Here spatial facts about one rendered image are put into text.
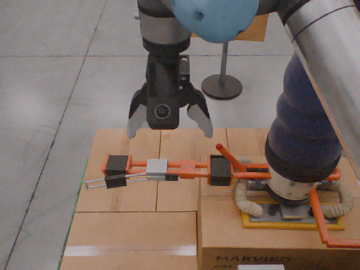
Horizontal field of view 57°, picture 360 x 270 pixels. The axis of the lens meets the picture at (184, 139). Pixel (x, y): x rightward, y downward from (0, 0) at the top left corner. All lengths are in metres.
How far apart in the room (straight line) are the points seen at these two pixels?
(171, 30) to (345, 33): 0.21
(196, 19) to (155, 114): 0.17
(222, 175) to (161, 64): 0.67
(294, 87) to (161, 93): 0.48
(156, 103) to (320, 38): 0.22
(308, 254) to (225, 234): 0.28
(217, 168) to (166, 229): 0.59
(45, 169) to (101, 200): 1.07
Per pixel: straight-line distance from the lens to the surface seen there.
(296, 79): 0.88
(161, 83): 0.48
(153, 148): 1.95
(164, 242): 1.60
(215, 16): 0.34
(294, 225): 1.21
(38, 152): 2.90
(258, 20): 2.76
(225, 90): 3.25
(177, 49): 0.49
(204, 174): 1.13
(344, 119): 0.39
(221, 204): 1.23
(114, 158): 1.18
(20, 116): 3.31
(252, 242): 1.17
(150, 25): 0.47
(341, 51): 0.39
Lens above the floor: 1.96
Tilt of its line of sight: 45 degrees down
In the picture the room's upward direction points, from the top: straight up
